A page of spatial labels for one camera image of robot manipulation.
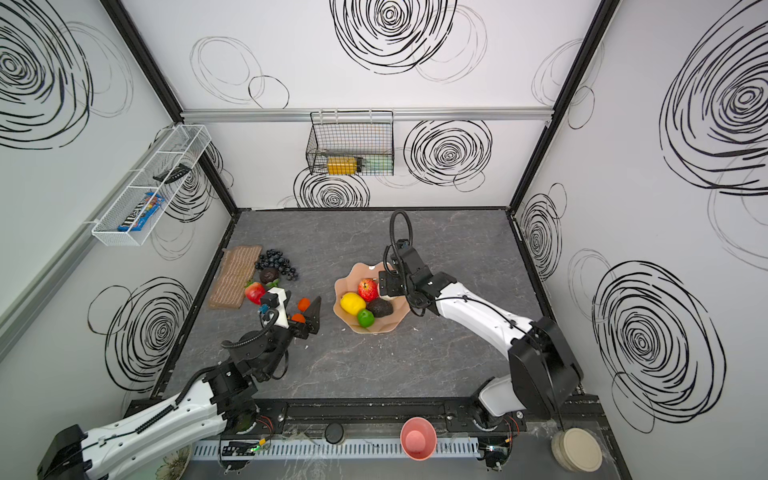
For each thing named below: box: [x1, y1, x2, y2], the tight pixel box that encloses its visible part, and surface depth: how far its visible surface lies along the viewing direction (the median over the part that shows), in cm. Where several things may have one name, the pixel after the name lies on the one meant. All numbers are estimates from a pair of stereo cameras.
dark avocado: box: [366, 297, 394, 318], surface depth 90 cm
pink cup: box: [400, 416, 437, 461], surface depth 71 cm
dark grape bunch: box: [255, 249, 299, 281], surface depth 101 cm
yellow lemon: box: [340, 292, 367, 316], surface depth 88 cm
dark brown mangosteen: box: [260, 268, 279, 283], surface depth 98 cm
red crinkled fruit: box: [357, 277, 379, 302], surface depth 93 cm
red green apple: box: [245, 282, 266, 305], surface depth 95 cm
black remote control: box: [152, 163, 191, 184], surface depth 82 cm
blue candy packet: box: [117, 192, 165, 232], surface depth 72 cm
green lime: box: [357, 309, 375, 328], surface depth 86 cm
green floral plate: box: [155, 445, 193, 480], surface depth 68 cm
